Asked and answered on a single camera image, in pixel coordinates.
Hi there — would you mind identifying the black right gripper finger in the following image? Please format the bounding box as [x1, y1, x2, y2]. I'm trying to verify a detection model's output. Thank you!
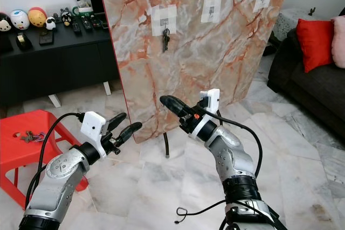
[160, 95, 196, 122]

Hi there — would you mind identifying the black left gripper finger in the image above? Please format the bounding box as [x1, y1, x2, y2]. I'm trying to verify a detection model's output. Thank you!
[107, 113, 128, 134]
[114, 122, 144, 145]

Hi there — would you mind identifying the dark key bunch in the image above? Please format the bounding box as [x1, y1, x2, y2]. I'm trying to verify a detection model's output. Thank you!
[161, 27, 171, 53]

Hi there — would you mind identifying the black board leg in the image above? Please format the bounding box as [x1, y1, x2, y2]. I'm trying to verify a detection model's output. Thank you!
[163, 132, 171, 158]

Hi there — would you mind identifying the marble pattern board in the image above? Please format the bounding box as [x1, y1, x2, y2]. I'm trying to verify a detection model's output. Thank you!
[96, 0, 294, 144]

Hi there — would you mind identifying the red plastic stool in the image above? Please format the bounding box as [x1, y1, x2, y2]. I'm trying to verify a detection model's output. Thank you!
[0, 110, 89, 209]

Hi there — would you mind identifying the small black box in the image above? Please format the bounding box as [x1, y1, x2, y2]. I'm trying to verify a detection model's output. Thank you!
[39, 30, 54, 45]

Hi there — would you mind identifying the green mug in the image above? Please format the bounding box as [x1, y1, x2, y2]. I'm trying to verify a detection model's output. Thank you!
[73, 5, 93, 17]

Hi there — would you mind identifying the black sofa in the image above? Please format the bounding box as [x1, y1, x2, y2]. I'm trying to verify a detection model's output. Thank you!
[267, 28, 345, 128]

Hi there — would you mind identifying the black tape dispenser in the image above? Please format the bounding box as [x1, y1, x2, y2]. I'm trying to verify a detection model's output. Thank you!
[16, 32, 33, 51]

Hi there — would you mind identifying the orange yellow egg toy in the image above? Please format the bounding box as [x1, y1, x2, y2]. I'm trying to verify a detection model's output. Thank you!
[28, 7, 48, 28]

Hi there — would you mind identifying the side table with lace cloth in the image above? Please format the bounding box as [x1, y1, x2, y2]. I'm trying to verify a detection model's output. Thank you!
[272, 8, 319, 42]

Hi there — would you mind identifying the white egg shaped toy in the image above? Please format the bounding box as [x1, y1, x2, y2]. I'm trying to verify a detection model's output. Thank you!
[10, 9, 30, 30]

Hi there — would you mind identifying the red cushion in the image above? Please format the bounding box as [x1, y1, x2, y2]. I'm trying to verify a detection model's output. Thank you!
[295, 18, 335, 73]

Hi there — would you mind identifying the black white plush toy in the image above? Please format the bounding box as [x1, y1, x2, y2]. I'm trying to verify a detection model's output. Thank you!
[0, 13, 12, 32]

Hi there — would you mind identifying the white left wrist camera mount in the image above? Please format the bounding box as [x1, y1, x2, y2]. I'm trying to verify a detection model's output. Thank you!
[81, 111, 108, 158]

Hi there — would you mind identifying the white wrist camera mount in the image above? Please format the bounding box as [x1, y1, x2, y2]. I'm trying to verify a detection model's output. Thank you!
[191, 88, 220, 139]
[81, 111, 108, 158]

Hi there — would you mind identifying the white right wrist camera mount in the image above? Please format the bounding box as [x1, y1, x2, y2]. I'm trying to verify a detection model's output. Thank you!
[191, 88, 220, 139]

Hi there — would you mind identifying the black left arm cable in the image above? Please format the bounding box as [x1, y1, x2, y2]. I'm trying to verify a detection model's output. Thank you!
[25, 112, 87, 212]

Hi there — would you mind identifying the black looped cable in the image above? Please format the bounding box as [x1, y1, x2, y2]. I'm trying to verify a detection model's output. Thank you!
[175, 200, 289, 230]

